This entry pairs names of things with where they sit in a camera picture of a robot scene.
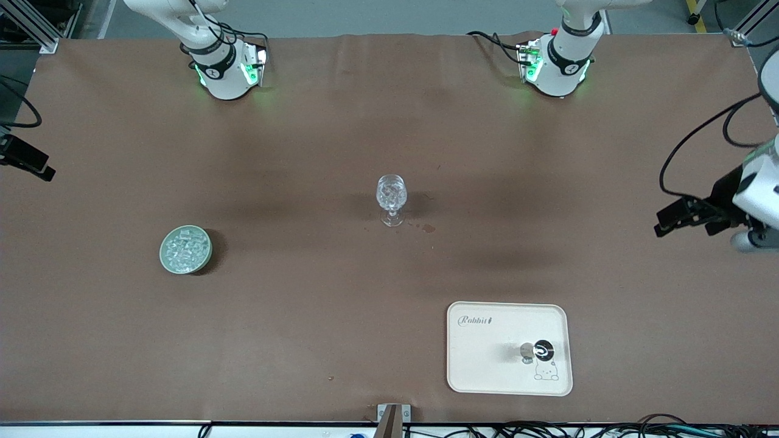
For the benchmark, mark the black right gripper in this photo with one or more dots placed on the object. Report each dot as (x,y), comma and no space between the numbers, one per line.
(23,154)

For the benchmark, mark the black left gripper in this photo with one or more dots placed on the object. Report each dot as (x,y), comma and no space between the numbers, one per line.
(725,193)

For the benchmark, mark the steel double jigger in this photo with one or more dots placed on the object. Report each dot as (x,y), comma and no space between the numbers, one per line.
(543,350)

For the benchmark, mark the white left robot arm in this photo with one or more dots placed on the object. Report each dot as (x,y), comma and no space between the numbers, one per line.
(563,79)

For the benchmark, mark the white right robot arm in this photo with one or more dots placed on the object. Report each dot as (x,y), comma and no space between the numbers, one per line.
(225,85)

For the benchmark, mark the pile of clear ice cubes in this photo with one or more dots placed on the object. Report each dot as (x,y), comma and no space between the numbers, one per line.
(185,246)

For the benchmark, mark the clear crystal wine glass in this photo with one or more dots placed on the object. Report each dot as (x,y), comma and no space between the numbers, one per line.
(391,194)

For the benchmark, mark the green round bowl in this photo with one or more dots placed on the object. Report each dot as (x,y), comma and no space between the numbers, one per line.
(165,260)

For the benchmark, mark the cream rabbit print tray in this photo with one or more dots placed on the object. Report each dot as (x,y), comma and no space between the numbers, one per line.
(487,353)

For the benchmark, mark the brown table cover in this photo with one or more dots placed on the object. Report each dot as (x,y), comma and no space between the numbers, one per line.
(304,152)

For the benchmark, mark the aluminium frame profile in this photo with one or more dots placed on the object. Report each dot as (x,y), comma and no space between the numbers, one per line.
(36,30)
(751,24)

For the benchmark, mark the grey metal bracket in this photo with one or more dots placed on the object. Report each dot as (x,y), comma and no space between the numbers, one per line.
(392,420)

